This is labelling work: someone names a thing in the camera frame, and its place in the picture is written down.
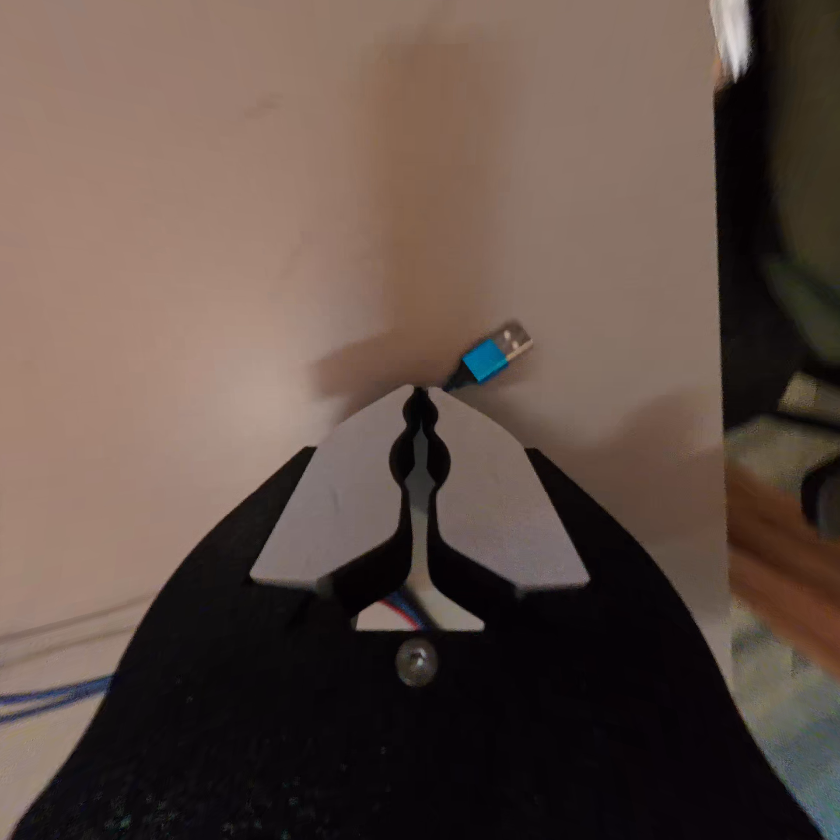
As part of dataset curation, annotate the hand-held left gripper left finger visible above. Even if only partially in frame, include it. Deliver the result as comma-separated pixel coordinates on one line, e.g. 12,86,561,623
249,384,421,622

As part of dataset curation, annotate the light grey desk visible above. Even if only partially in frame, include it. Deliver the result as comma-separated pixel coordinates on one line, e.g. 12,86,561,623
0,0,735,840

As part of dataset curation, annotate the pale thin cable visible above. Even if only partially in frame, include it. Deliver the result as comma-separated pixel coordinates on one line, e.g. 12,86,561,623
0,592,158,665

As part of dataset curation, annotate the dark office chair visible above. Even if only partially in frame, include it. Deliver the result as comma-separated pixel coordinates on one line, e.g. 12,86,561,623
714,0,840,536

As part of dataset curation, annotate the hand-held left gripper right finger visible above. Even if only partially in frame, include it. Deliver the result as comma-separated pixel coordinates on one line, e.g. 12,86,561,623
420,387,592,622

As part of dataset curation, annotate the blue braided usb cable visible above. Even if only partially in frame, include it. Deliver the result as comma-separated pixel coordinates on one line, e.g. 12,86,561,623
0,319,534,724

